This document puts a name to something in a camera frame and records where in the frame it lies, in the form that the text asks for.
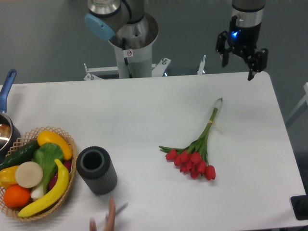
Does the orange fruit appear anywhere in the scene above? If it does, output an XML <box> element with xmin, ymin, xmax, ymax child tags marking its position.
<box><xmin>3</xmin><ymin>184</ymin><xmax>30</xmax><ymax>208</ymax></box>

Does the blurred human hand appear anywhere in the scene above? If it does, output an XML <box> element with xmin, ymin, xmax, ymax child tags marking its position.
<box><xmin>89</xmin><ymin>198</ymin><xmax>116</xmax><ymax>231</ymax></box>

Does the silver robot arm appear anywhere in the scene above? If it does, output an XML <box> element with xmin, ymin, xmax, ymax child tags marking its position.
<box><xmin>215</xmin><ymin>0</ymin><xmax>269</xmax><ymax>81</ymax></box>

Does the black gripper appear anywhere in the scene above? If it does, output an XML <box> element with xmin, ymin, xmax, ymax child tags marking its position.
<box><xmin>215</xmin><ymin>15</ymin><xmax>268</xmax><ymax>81</ymax></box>

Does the red fruit in basket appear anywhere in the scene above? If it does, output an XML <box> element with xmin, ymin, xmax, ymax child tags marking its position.
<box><xmin>48</xmin><ymin>159</ymin><xmax>72</xmax><ymax>191</ymax></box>

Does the green bok choy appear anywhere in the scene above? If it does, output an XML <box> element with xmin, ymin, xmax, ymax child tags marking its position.
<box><xmin>31</xmin><ymin>142</ymin><xmax>64</xmax><ymax>200</ymax></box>

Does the blue handled saucepan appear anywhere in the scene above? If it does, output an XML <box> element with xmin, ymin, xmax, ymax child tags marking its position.
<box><xmin>0</xmin><ymin>69</ymin><xmax>21</xmax><ymax>162</ymax></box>

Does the yellow banana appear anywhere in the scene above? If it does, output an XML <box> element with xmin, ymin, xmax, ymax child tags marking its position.
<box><xmin>18</xmin><ymin>159</ymin><xmax>70</xmax><ymax>218</ymax></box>

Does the green cucumber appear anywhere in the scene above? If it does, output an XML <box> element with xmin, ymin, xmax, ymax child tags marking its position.
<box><xmin>0</xmin><ymin>140</ymin><xmax>39</xmax><ymax>170</ymax></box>

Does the yellow squash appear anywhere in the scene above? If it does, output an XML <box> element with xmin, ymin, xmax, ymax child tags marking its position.
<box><xmin>37</xmin><ymin>130</ymin><xmax>73</xmax><ymax>160</ymax></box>

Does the beige round disc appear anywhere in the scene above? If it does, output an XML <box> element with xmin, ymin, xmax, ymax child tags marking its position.
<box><xmin>15</xmin><ymin>161</ymin><xmax>43</xmax><ymax>188</ymax></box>

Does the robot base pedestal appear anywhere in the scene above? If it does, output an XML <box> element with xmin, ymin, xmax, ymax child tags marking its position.
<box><xmin>84</xmin><ymin>0</ymin><xmax>171</xmax><ymax>78</ymax></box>

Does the red tulip bouquet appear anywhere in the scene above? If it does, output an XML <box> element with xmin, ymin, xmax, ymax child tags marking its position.
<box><xmin>159</xmin><ymin>98</ymin><xmax>223</xmax><ymax>181</ymax></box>

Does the woven wicker basket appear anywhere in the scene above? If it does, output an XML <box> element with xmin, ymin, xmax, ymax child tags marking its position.
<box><xmin>0</xmin><ymin>126</ymin><xmax>78</xmax><ymax>222</ymax></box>

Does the yellow bell pepper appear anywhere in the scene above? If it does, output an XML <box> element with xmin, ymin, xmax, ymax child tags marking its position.
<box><xmin>0</xmin><ymin>166</ymin><xmax>19</xmax><ymax>188</ymax></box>

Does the dark grey ribbed vase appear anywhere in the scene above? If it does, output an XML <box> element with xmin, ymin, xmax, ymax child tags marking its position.
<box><xmin>76</xmin><ymin>146</ymin><xmax>117</xmax><ymax>194</ymax></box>

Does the black device at edge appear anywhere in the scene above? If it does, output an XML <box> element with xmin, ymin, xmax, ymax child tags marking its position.
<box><xmin>290</xmin><ymin>195</ymin><xmax>308</xmax><ymax>220</ymax></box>

